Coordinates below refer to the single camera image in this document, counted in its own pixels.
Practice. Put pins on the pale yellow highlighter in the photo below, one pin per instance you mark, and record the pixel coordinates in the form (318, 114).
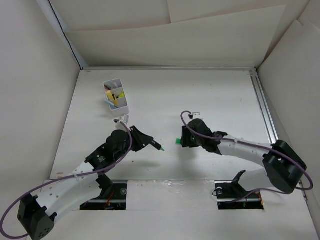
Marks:
(109, 95)

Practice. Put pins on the aluminium rail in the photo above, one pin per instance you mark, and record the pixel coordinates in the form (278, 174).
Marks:
(263, 105)
(170, 68)

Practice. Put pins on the yellow black highlighter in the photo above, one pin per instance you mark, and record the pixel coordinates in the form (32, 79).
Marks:
(122, 95)

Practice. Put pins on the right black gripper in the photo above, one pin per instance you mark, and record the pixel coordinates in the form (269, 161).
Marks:
(185, 140)

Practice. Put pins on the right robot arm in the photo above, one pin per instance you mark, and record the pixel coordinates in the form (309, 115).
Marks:
(281, 168)

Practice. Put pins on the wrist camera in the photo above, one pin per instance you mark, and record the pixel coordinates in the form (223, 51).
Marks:
(121, 122)
(195, 115)

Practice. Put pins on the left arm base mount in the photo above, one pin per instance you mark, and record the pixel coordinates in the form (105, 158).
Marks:
(113, 198)

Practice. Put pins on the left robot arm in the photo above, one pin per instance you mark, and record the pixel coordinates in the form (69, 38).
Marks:
(39, 214)

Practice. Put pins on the aluminium rail back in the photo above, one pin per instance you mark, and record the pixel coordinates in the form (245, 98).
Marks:
(170, 68)

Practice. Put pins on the pink highlighter pen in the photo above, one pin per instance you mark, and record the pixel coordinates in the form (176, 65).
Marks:
(108, 88)

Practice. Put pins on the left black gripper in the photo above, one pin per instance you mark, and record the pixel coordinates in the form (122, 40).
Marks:
(141, 139)

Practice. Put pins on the white compartment organizer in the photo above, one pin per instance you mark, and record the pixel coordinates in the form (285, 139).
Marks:
(123, 107)

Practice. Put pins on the aluminium rail right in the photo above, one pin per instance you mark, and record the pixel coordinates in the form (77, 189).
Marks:
(263, 105)

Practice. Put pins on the green black highlighter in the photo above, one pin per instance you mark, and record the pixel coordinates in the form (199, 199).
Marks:
(157, 145)

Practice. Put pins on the green highlighter cap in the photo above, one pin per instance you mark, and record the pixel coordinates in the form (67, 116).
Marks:
(178, 141)

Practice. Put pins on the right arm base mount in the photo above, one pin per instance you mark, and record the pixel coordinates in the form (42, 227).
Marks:
(228, 193)

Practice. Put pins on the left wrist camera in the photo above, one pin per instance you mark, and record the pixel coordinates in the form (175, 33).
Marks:
(121, 122)

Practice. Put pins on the light blue pen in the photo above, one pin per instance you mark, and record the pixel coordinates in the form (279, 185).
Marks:
(110, 104)

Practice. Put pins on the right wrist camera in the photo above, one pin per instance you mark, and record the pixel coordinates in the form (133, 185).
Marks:
(195, 115)

